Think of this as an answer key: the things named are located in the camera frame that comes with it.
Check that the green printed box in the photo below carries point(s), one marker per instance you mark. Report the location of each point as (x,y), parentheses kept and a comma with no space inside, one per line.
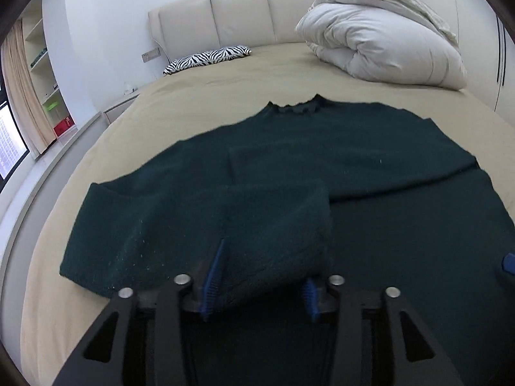
(39,57)

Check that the zebra print pillow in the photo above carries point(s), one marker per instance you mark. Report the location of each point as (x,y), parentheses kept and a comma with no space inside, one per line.
(209,57)

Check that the bed with beige sheet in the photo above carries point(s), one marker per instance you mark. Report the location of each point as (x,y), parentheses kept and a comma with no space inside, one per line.
(241,88)

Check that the bright green box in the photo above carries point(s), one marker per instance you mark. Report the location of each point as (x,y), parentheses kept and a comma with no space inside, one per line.
(52,106)

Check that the beige curtain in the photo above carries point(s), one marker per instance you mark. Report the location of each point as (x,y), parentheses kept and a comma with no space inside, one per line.
(24,84)

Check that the white wall shelf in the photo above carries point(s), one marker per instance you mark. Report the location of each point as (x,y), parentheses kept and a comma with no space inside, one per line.
(45,76)

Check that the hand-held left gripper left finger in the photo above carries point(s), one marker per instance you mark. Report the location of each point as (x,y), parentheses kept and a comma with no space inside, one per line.
(213,281)

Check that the white wardrobe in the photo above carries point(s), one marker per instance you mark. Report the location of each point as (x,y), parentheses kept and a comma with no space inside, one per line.
(474,16)

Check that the red box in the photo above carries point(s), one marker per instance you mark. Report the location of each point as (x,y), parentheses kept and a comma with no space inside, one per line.
(63,127)

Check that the dark green knit sweater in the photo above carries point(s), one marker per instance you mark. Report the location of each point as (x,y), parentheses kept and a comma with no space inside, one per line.
(281,161)

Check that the white folded duvet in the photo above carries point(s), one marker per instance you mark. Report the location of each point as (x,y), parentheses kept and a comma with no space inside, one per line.
(382,40)

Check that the white window sill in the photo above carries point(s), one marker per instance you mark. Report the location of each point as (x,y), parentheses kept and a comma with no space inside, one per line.
(48,173)

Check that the black framed window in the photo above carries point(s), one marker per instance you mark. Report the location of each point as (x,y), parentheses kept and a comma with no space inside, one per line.
(9,144)

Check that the beige padded headboard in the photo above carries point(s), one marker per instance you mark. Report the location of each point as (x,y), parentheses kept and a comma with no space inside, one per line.
(237,16)

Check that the wall switch panel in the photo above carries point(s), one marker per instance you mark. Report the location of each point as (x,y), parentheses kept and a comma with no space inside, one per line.
(151,55)

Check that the white nightstand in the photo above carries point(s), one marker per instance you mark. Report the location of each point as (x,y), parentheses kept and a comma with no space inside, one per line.
(118,108)

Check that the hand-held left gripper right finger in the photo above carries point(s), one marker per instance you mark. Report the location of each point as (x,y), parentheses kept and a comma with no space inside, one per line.
(310,297)

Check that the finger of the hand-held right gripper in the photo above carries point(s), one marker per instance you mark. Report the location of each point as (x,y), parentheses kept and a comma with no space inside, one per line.
(509,262)

